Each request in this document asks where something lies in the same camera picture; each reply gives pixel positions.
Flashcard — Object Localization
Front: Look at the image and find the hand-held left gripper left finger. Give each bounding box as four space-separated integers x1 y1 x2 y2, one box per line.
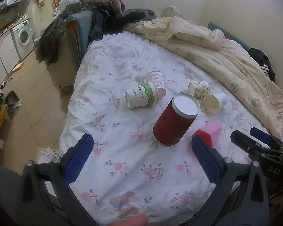
20 133 99 226

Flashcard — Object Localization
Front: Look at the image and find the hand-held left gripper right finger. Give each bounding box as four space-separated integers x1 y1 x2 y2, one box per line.
191 135 270 226

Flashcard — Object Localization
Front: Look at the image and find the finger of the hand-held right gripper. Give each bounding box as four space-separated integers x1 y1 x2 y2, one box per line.
230 130 277 164
250 127 283 150

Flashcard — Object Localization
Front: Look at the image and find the large red paper cup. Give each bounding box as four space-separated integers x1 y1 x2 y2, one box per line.
153 92 201 147

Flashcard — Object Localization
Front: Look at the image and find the plain white paper cup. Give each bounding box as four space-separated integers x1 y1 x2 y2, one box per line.
204 92 227 114

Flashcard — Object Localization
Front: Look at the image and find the small cup with dark pattern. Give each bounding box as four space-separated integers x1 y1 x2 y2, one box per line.
188 81 211 98

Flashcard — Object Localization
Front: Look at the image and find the white cup with green label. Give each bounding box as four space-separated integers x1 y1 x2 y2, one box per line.
125 82 167 109

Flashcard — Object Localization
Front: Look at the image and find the white cup with pink print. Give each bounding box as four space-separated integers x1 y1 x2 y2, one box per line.
145 71 167 88

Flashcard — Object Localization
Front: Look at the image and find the person's left hand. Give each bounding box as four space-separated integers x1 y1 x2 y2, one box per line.
108 213 149 226

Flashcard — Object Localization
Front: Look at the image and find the white printed paper bag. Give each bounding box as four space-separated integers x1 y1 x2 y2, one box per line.
37 147 63 164

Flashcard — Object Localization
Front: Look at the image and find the pink and red box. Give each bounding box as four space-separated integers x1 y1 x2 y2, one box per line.
191 120 223 147

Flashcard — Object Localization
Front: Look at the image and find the dark clothing heap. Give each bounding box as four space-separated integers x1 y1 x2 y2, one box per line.
247 48 277 82

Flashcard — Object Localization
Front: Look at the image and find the dark trash bin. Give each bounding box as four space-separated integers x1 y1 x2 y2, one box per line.
3 90 22 113

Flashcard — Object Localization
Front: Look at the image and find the cream printed duvet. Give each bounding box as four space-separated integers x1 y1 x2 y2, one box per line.
125 16 283 138

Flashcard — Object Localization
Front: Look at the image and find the teal pillow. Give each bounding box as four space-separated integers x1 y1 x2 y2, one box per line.
207 21 249 51

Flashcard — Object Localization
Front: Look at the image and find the upholstered armchair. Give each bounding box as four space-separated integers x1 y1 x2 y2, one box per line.
45 9 104 87

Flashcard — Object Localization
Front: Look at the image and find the white kitchen cabinet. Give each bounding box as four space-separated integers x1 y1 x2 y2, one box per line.
0 29 22 85

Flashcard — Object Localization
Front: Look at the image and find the white washing machine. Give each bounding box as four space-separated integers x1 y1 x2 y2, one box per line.
10 20 35 61

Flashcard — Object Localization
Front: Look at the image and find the pile of dark clothes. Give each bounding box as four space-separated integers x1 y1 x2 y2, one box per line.
36 0 157 64

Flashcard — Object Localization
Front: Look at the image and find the cream pillow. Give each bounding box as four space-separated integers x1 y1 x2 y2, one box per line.
164 5 198 25

